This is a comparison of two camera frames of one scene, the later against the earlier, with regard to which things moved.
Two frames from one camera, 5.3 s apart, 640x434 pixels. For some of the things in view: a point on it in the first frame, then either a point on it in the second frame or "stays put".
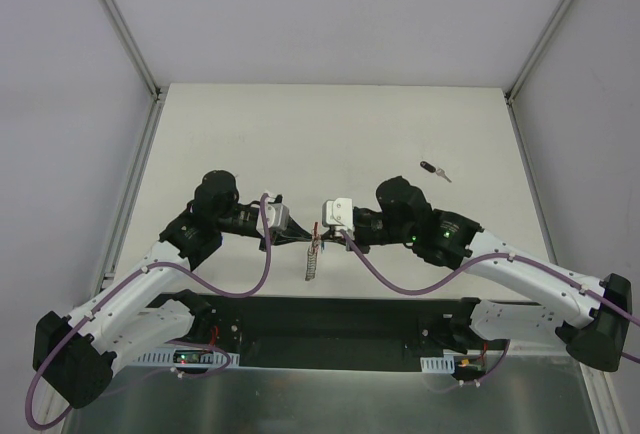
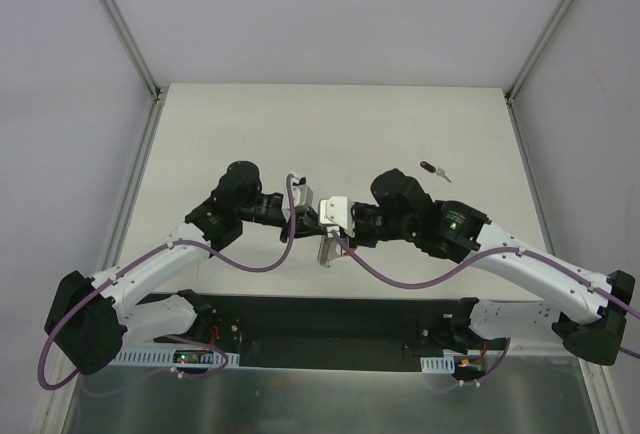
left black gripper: x=282 y=236 to x=288 y=227
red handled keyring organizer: x=311 y=266 to x=329 y=251
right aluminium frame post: x=552 y=25 stays put
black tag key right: x=431 y=168 stays put
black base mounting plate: x=336 y=332 stays put
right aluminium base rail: x=537 y=348 stays put
